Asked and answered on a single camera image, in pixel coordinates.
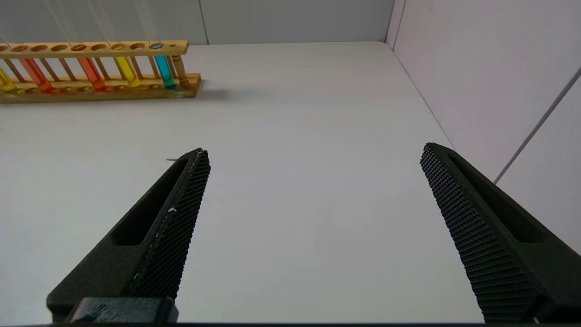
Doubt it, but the glass test tube yellow pigment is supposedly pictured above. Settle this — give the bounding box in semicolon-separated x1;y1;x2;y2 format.
86;0;141;89
0;43;19;94

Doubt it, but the glass test tube teal pigment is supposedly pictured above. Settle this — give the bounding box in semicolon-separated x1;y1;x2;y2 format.
135;0;177;90

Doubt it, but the glass test tube orange pigment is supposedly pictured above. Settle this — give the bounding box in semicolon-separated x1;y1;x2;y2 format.
43;0;108;93
0;18;56;94

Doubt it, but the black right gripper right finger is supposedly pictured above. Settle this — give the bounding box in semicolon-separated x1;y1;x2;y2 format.
420;143;581;323

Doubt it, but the wooden test tube rack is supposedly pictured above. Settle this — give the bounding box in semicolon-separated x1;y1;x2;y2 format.
0;40;202;104

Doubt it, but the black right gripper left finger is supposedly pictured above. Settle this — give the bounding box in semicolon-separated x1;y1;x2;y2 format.
47;148;211;319

